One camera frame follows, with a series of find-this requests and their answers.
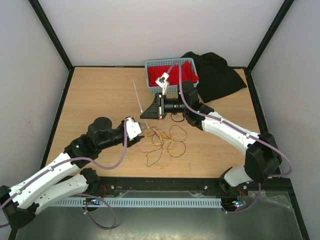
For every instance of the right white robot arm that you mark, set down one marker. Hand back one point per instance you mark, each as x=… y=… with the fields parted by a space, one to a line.
x=259 y=150

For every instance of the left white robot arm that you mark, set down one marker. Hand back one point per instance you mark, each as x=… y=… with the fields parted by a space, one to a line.
x=66 y=175

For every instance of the black metal frame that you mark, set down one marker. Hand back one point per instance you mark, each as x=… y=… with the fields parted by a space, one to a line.
x=283 y=10

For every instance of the light blue perforated basket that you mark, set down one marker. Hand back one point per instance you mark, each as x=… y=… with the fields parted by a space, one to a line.
x=169 y=61

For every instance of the black folded cloth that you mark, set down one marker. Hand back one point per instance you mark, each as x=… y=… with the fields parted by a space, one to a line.
x=216 y=79

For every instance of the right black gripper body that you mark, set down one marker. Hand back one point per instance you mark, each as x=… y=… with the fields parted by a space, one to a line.
x=161 y=104

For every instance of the red cloth in basket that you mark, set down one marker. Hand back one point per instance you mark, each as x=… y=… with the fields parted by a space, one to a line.
x=157 y=71

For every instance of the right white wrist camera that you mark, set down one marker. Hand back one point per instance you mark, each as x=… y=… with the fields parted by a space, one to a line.
x=163 y=83

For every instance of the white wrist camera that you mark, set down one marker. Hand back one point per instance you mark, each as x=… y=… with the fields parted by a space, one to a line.
x=163 y=83
x=133 y=128

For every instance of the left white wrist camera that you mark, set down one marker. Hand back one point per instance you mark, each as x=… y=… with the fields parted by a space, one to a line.
x=133 y=128

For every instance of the white zip tie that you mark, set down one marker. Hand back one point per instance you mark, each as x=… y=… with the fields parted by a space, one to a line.
x=138 y=101

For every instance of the light blue slotted cable duct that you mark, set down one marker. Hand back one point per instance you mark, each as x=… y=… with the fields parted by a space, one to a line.
x=209 y=203

